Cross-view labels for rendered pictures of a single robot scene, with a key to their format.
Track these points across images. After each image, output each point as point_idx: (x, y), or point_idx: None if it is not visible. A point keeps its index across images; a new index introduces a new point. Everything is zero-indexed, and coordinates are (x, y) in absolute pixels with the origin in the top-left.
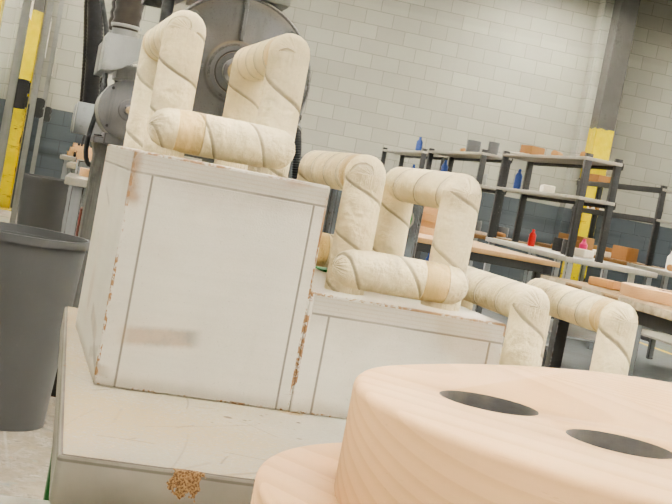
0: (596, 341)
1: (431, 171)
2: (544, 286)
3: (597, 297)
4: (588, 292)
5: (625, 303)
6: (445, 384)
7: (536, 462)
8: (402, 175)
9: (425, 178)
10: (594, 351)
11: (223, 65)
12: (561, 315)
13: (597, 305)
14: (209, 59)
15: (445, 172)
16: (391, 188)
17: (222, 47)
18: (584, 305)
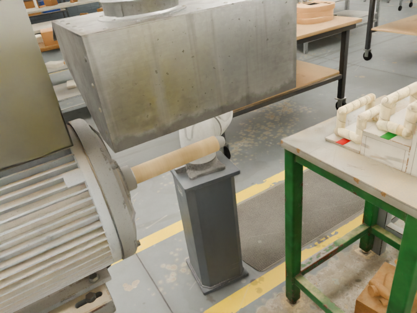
0: (373, 104)
1: (408, 88)
2: (351, 106)
3: (367, 97)
4: (362, 98)
5: (372, 93)
6: None
7: None
8: (400, 95)
9: (412, 90)
10: (373, 105)
11: (126, 182)
12: (359, 107)
13: (372, 97)
14: (125, 187)
15: (414, 85)
16: (395, 102)
17: (120, 171)
18: (368, 100)
